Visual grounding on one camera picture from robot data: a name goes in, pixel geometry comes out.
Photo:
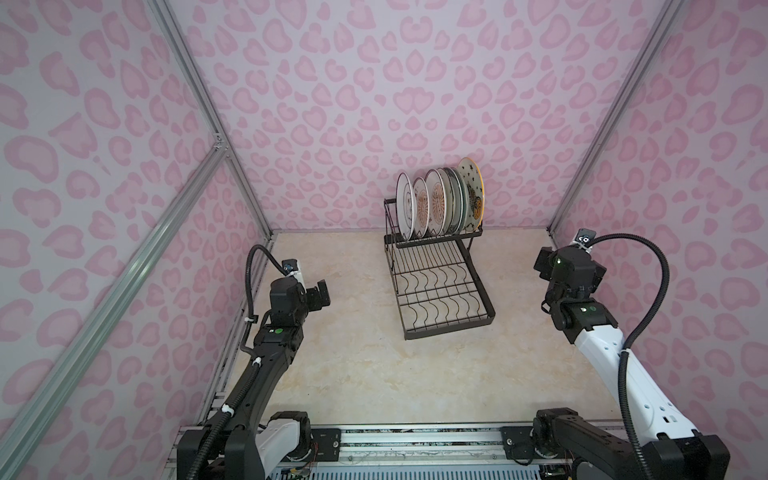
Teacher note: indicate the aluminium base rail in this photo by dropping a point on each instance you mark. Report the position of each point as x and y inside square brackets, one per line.
[412, 444]

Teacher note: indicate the mint green flower plate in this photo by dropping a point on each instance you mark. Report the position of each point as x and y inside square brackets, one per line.
[465, 201]

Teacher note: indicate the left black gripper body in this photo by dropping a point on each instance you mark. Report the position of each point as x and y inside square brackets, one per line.
[313, 302]

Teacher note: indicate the black wire dish rack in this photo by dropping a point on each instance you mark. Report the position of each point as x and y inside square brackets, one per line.
[436, 284]

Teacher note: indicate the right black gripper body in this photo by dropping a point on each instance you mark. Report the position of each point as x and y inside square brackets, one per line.
[543, 259]

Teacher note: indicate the white plate dark green rim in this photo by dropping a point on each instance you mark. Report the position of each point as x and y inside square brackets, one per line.
[457, 201]

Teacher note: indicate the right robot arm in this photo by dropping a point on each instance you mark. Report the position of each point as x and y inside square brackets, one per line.
[618, 372]

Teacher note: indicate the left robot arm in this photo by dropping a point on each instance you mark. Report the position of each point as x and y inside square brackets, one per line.
[258, 384]

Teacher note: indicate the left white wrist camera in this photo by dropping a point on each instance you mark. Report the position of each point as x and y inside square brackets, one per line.
[294, 271]

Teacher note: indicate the cream plum blossom plate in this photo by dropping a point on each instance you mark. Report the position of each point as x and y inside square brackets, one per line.
[448, 197]

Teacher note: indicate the large orange sunburst plate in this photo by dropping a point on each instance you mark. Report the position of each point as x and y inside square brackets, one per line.
[437, 199]

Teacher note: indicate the white plate black cloud outline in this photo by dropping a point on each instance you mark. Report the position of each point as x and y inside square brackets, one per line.
[405, 207]

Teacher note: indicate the small orange sunburst plate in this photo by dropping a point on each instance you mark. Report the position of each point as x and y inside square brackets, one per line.
[421, 204]

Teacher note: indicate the aluminium frame diagonal strut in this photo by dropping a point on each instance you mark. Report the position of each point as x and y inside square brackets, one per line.
[37, 416]

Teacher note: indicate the white star cat plate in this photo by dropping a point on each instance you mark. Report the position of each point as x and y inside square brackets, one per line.
[473, 181]

